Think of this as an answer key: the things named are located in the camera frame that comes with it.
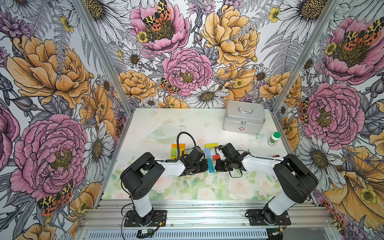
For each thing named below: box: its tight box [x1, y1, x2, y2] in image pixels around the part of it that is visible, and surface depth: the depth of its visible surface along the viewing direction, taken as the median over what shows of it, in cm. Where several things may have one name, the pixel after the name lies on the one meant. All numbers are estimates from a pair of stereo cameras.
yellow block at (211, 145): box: [204, 143, 219, 148], surface depth 103 cm
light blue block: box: [205, 147, 212, 157], surface depth 100 cm
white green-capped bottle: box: [267, 131, 282, 147], surface depth 99 cm
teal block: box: [207, 158, 215, 174], surface depth 94 cm
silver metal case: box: [222, 100, 266, 135], surface depth 103 cm
